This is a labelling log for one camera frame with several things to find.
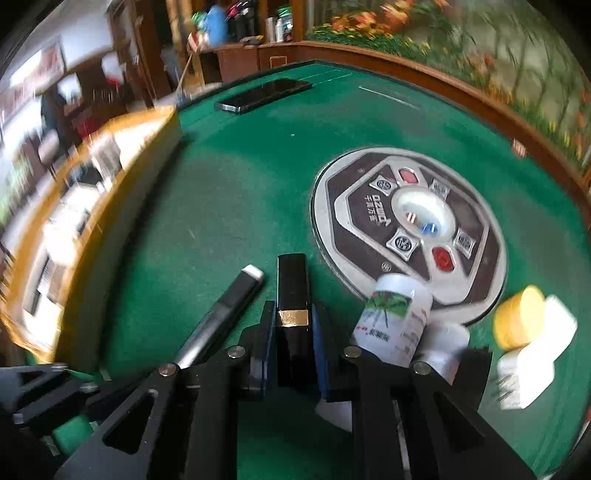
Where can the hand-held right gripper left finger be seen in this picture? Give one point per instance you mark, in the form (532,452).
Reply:
(265,350)

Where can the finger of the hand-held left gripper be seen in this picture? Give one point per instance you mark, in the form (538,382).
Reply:
(55,406)
(37,374)

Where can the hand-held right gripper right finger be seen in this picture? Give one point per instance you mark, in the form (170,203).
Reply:
(321,350)

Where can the black lipstick tube gold band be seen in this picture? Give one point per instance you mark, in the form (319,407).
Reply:
(293,286)

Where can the yellow lid jar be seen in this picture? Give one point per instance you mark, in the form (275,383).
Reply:
(519,318)

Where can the yellow cardboard box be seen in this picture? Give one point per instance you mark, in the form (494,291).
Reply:
(152,134)

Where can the small white box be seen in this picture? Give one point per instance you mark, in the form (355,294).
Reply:
(337,413)

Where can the white bottle green label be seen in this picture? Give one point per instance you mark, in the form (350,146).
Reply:
(392,314)

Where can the round table control panel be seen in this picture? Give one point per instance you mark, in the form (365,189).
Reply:
(369,207)

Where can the white printed carton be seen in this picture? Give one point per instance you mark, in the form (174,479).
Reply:
(526,378)

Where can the black smartphone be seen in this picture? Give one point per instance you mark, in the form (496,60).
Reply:
(263,94)

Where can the steel tumbler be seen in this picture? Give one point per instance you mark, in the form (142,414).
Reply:
(271,28)

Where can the blue thermos flask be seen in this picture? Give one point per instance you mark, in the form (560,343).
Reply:
(217,25)

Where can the green packet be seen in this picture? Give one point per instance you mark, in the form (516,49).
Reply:
(285,21)

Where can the black thermos flask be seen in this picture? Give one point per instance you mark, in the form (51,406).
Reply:
(242,21)

